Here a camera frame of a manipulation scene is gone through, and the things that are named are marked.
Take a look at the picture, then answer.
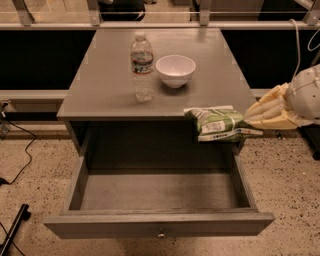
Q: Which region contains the yellow ribbed gripper finger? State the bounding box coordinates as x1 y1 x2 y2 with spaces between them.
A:
244 83 289 121
248 110 298 130

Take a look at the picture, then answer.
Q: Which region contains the green jalapeno chip bag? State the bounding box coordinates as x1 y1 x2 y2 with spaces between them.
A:
184 105 263 142

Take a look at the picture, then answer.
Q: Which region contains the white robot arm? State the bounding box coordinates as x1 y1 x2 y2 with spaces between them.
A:
244 64 320 130

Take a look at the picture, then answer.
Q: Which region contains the brass drawer knob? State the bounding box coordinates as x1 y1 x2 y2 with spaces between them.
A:
157 232 166 239

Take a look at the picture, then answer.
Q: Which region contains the open grey top drawer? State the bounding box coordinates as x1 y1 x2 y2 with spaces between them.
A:
44 143 275 239

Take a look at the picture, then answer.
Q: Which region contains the white ceramic bowl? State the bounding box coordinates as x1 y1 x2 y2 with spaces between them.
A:
156 55 196 88

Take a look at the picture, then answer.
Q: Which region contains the clear plastic water bottle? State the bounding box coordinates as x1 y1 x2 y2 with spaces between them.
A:
130 32 154 102

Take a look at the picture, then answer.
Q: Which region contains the grey wooden nightstand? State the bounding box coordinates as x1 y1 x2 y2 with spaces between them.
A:
58 28 254 161

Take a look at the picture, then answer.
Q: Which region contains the black bar on floor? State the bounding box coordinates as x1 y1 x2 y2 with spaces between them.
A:
0 204 31 256

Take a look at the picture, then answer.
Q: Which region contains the white cable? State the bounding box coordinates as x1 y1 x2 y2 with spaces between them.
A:
288 18 320 83

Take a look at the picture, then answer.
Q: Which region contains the metal railing frame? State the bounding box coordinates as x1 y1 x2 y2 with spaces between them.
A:
0 0 320 30

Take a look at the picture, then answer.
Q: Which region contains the black floor cable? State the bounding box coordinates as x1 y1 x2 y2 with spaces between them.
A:
0 111 38 186

